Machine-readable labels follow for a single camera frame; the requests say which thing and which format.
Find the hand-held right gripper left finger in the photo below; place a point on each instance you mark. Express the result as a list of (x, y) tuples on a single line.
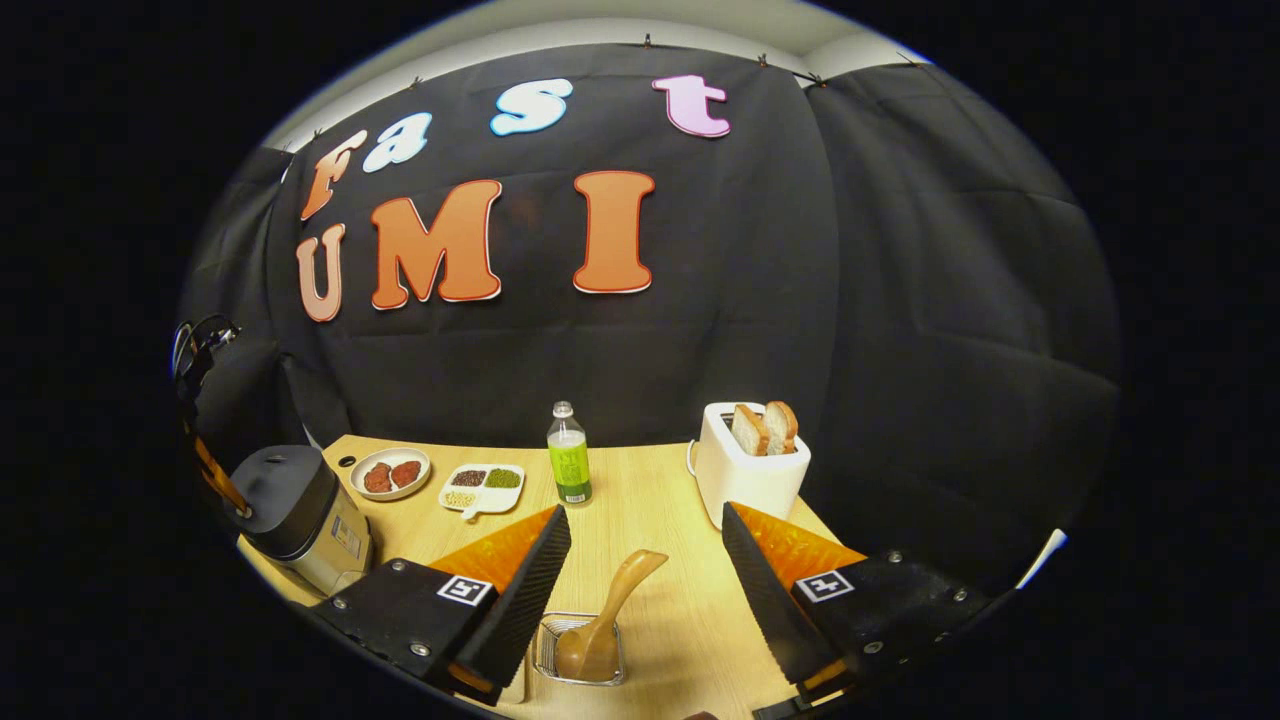
[(535, 590)]

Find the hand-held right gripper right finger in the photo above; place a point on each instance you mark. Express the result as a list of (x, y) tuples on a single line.
[(765, 590)]

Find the wooden spoon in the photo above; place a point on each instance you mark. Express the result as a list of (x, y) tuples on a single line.
[(615, 600)]

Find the white divided bean dish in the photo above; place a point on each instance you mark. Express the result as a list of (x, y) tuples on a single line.
[(482, 495)]

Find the green label drink bottle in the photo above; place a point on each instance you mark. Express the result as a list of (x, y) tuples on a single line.
[(570, 465)]

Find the white toaster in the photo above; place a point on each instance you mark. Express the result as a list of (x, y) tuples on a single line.
[(745, 485)]

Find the toasted bread slice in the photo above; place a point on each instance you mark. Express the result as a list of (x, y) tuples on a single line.
[(748, 432), (783, 425)]

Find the silver black rice cooker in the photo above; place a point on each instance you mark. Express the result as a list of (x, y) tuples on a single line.
[(290, 510)]

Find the black backdrop cloth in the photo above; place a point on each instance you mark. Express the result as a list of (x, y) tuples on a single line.
[(800, 280)]

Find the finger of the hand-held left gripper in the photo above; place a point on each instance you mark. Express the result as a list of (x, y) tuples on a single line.
[(215, 480)]

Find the round white plate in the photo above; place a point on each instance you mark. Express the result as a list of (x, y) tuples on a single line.
[(390, 455)]

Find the red meat slice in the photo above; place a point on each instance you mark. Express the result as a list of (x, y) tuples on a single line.
[(406, 473), (378, 478)]

